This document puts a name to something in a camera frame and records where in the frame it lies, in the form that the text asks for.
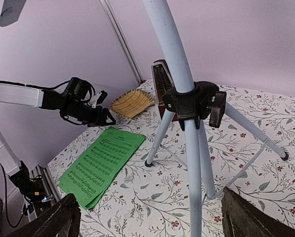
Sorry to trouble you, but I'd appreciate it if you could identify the green sheet music stack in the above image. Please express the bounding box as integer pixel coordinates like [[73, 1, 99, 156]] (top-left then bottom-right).
[[59, 127, 146, 209]]

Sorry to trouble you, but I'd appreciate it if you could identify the woven bamboo tray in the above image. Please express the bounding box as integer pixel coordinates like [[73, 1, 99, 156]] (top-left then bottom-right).
[[110, 89, 154, 119]]

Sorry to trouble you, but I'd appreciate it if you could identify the white perforated music stand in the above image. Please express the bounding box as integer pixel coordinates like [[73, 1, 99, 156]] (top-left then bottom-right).
[[0, 0, 289, 237]]

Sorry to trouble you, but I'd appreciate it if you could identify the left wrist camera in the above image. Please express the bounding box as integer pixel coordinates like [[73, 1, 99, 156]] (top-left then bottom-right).
[[87, 90, 108, 109]]

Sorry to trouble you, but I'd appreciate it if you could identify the aluminium corner post left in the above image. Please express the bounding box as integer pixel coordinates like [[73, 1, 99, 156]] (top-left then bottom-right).
[[100, 0, 144, 84]]

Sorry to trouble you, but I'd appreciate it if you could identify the dark red metronome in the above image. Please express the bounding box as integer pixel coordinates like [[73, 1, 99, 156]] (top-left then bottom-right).
[[151, 59, 174, 118]]

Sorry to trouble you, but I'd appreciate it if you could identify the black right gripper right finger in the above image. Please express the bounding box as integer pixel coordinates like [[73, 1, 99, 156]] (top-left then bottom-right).
[[221, 187, 295, 237]]

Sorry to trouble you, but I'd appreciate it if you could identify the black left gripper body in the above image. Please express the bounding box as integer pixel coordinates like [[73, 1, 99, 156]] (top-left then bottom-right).
[[82, 106, 116, 127]]

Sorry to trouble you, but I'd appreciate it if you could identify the aluminium front rail frame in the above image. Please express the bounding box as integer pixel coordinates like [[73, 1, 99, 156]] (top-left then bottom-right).
[[0, 165, 64, 223]]

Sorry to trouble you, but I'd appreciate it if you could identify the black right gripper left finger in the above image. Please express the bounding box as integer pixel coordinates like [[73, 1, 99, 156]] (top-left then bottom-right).
[[8, 194, 81, 237]]

